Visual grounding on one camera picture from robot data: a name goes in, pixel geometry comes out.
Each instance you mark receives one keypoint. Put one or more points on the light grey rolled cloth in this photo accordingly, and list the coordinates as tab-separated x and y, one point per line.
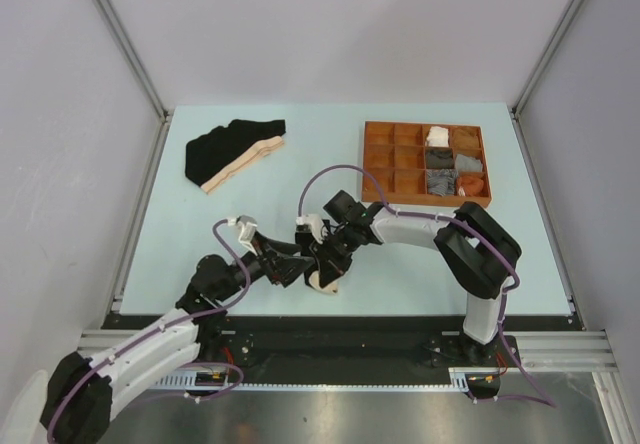
465	163

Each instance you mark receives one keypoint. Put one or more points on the white rolled cloth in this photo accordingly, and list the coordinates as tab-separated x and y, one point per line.
437	136

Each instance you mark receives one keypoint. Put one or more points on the black underwear beige waistband front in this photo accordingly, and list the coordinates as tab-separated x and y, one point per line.
324	278

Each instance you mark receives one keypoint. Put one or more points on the aluminium front rail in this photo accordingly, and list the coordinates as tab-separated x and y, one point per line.
571	351

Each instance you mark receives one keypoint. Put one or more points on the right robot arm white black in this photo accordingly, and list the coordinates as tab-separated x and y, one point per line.
481	255

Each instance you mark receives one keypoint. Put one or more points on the white slotted cable duct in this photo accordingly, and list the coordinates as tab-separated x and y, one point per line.
456	380

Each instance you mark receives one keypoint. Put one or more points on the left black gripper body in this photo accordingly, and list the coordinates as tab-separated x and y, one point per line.
260	263

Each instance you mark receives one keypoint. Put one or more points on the orange rolled cloth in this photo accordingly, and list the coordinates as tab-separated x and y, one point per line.
470	186

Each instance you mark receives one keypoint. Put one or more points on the grey striped boxer underwear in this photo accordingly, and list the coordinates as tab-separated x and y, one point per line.
441	182

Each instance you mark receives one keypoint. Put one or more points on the left aluminium frame post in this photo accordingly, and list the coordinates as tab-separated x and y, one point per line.
124	43

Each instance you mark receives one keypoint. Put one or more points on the wooden compartment tray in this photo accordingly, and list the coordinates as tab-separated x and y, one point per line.
394	158

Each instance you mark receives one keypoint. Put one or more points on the black underwear beige waistband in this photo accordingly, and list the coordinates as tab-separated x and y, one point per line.
324	278
215	157

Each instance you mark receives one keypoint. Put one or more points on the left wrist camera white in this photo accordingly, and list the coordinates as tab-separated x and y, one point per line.
246	227

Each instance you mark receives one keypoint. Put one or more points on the dark grey rolled cloth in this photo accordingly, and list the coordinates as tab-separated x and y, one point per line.
439	159

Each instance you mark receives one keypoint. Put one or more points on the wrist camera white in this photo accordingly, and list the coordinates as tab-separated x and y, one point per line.
313	224
246	227

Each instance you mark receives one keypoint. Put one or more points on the black underwear beige waistband back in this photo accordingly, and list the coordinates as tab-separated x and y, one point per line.
215	157

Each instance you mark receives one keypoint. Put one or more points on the right aluminium frame post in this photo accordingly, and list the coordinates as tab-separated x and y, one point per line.
552	46

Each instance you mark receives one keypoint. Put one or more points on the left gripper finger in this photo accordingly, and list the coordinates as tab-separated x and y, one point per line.
289	268
274	249

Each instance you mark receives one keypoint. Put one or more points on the aluminium frame post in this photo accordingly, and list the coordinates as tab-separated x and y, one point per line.
552	46
124	43

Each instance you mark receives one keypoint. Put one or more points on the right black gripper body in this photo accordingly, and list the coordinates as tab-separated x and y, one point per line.
337	248

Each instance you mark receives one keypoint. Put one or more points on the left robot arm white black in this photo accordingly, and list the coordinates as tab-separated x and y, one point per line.
85	394

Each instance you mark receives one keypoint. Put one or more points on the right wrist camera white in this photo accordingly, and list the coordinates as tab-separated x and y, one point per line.
313	224

